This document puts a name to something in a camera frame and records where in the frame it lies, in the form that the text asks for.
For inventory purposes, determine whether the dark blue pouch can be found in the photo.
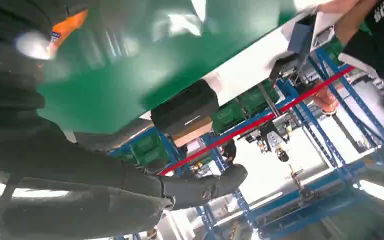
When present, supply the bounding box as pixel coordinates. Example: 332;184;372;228
287;14;316;56

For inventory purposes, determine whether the blue metal rack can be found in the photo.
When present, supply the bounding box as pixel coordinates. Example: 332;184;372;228
107;46;384;240

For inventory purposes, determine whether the person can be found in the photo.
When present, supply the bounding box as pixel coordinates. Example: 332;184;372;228
311;0;384;117

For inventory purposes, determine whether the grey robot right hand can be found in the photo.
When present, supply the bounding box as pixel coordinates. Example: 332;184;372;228
0;117;249;240

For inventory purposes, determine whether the green table mat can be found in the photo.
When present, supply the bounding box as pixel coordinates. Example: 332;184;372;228
36;0;312;135

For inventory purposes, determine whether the black zippered case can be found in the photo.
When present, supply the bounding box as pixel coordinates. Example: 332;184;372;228
150;79;220;135

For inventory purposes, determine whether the red metal beam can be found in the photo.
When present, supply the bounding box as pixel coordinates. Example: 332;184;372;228
158;65;355;176

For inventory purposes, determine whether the green plastic crate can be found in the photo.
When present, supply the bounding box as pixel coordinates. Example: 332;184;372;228
238;79;281;115
211;99;247;134
130;132;171;167

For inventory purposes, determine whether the orange drink bottle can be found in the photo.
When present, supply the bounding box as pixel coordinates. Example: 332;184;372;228
47;9;89;60

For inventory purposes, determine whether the brown cardboard box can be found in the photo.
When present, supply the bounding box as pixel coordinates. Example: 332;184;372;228
172;116;214;148

